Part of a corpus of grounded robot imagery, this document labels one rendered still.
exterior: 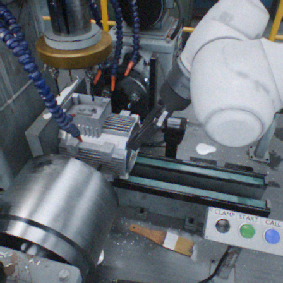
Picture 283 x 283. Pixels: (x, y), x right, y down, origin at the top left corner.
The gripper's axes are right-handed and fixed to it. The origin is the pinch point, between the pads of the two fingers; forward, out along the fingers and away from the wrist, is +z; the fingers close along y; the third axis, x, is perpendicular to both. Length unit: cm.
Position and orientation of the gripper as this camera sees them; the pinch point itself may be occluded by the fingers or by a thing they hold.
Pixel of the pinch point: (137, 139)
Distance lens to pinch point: 73.7
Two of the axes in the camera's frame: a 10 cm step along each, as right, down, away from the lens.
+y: -2.5, 6.5, -7.2
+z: -4.8, 5.6, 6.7
